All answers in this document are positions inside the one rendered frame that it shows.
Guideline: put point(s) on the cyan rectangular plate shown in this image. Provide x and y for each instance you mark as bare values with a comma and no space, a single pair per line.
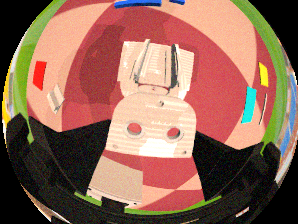
249,106

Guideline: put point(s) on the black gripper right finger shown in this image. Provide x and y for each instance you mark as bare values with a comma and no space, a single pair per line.
218,164

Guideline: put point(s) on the yellow rectangular plate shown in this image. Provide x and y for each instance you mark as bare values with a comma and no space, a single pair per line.
263,74

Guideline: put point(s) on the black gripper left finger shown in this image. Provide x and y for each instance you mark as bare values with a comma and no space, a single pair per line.
75,151

